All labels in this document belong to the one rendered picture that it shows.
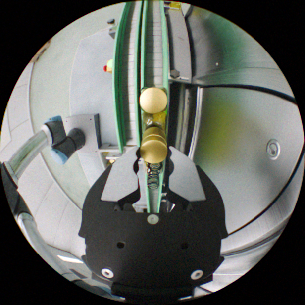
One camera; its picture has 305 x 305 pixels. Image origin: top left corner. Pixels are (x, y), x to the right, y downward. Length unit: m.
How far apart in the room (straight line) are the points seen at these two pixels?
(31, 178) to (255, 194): 3.92
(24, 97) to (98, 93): 3.51
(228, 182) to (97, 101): 0.65
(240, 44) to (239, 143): 0.21
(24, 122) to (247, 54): 3.87
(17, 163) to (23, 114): 3.36
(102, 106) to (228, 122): 0.58
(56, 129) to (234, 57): 0.65
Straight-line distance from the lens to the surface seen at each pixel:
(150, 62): 0.43
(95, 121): 0.60
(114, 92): 0.35
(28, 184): 3.82
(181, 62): 0.45
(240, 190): 0.17
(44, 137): 0.51
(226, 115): 0.19
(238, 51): 0.26
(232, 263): 0.22
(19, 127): 3.70
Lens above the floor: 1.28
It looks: 58 degrees down
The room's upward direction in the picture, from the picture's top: 178 degrees counter-clockwise
